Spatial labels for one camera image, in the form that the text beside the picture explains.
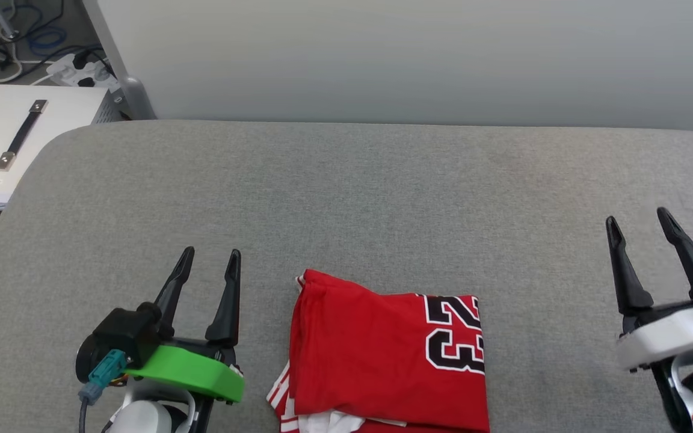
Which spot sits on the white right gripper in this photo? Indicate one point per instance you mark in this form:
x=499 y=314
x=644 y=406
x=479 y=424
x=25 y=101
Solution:
x=671 y=334

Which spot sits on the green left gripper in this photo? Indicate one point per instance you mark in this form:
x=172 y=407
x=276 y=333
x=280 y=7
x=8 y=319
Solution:
x=196 y=370

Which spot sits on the red white basketball jersey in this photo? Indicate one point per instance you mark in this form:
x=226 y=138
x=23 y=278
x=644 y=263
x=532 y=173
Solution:
x=370 y=349

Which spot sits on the white power strip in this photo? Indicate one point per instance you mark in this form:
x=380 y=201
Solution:
x=67 y=69

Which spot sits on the white partition panel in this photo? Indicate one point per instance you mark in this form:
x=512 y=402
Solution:
x=412 y=60

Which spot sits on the grey metal stand leg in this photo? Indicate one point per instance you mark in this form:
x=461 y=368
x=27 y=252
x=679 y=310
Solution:
x=2 y=21

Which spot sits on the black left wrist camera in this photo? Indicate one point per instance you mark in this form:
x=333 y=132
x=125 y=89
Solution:
x=121 y=334

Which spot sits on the grey partition support post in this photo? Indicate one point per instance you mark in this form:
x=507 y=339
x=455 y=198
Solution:
x=136 y=99

